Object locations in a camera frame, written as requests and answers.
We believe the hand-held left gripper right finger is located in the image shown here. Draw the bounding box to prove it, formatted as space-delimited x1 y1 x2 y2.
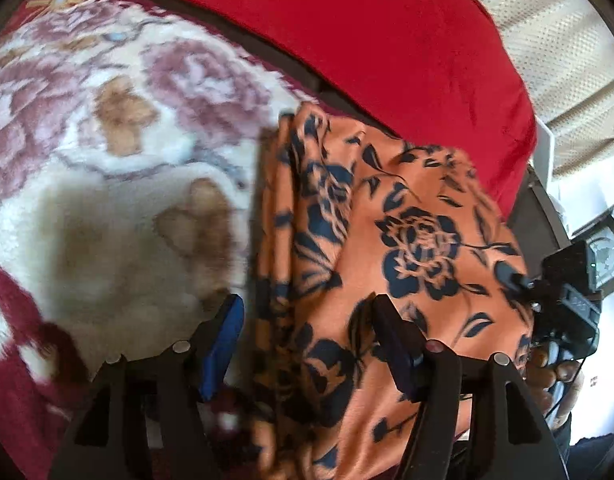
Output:
374 294 570 480

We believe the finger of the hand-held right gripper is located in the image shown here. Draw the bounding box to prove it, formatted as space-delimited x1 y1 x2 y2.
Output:
494 262 544 295

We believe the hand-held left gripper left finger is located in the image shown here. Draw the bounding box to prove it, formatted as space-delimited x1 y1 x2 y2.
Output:
49 294 245 480

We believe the orange floral garment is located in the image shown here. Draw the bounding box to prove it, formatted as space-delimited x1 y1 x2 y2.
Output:
249 102 538 480

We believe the person's right hand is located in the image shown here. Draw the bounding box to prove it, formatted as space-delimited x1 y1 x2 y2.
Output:
526 349 586 432

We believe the grey box with round grille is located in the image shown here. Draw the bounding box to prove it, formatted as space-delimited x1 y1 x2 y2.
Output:
572 210 614 293

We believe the maroon white floral blanket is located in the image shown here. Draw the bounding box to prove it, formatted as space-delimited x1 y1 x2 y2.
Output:
0 0 348 480

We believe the cream patterned curtain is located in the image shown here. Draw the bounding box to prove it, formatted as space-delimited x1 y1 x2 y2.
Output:
439 0 614 176

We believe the red velvet cushion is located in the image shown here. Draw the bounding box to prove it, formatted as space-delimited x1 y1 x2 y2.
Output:
94 0 538 221

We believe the grey furniture frame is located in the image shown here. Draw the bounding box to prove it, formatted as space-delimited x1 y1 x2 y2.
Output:
507 165 575 263

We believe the white plastic frame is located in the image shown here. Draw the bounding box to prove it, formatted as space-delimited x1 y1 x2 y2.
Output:
534 115 558 183

